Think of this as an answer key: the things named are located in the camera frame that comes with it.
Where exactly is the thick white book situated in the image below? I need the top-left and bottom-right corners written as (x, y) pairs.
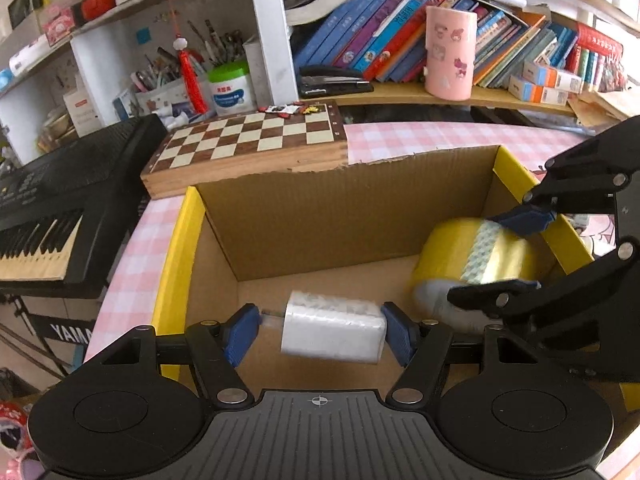
top-left (285, 0), bottom-right (358, 26)

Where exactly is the pink cartoon cup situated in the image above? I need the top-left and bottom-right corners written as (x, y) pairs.
top-left (424, 6), bottom-right (478, 101)

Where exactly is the white charger plug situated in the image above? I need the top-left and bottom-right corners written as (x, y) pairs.
top-left (260, 290), bottom-right (388, 365)

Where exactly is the white pen holder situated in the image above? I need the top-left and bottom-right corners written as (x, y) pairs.
top-left (134, 76), bottom-right (208, 122)

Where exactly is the yellow tape roll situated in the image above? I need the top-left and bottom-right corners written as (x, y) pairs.
top-left (410, 217), bottom-right (556, 333)

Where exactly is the bunch of pens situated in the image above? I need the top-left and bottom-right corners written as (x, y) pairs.
top-left (131, 19), bottom-right (248, 93)

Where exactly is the black stapler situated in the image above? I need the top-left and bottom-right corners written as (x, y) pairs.
top-left (299, 65), bottom-right (375, 100)

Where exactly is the row of colourful books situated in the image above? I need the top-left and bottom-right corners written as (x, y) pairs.
top-left (292, 0), bottom-right (581, 88)

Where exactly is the yellow-sided cardboard box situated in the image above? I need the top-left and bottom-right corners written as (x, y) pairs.
top-left (151, 145), bottom-right (640, 466)

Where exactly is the white cardboard box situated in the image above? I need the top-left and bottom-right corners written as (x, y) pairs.
top-left (62, 75), bottom-right (103, 136)

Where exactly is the small pink box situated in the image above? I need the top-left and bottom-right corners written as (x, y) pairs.
top-left (42, 7), bottom-right (76, 43)

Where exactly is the row of red books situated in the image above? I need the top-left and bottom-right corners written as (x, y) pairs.
top-left (567, 22), bottom-right (628, 93)

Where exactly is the white jar with green lid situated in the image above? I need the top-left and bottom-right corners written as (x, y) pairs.
top-left (207, 62), bottom-right (253, 117)

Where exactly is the cluster of small colourful trinkets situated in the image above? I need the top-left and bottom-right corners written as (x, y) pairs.
top-left (257, 103), bottom-right (321, 119)

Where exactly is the white bookshelf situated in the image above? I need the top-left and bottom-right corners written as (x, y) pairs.
top-left (0, 0), bottom-right (640, 126)

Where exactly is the wooden chessboard box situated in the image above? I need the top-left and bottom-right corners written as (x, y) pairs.
top-left (140, 100), bottom-right (349, 200)

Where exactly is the orange and white carton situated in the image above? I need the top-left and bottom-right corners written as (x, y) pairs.
top-left (522, 59), bottom-right (585, 93)
top-left (509, 76), bottom-right (576, 106)

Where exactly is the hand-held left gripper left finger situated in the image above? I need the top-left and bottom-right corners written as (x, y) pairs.
top-left (85, 304), bottom-right (263, 409)

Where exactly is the black electronic keyboard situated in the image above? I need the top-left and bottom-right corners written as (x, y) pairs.
top-left (0, 115), bottom-right (168, 301)

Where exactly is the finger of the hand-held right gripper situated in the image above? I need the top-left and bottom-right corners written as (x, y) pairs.
top-left (447, 241), bottom-right (636, 347)
top-left (487, 116), bottom-right (640, 238)

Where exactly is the black keyboard stand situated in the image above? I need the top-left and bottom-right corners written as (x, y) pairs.
top-left (0, 295), bottom-right (101, 391)

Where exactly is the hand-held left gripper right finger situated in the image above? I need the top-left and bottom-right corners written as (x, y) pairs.
top-left (381, 301), bottom-right (556, 406)

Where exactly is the red tassel ornament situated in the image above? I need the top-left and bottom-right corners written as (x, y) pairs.
top-left (162, 0), bottom-right (210, 116)

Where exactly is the pile of papers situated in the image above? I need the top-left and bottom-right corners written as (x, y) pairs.
top-left (567, 87), bottom-right (640, 133)

